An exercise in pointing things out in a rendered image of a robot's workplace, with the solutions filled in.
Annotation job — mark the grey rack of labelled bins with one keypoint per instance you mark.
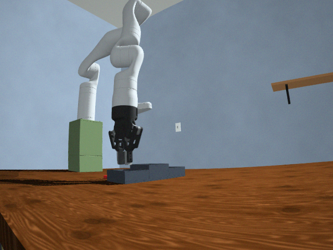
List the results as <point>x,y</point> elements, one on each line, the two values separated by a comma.
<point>144,173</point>

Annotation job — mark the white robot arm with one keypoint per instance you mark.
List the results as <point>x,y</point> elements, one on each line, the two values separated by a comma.
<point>131,55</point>

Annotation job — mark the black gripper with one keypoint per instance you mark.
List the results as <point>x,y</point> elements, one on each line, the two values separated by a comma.
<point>125,128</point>

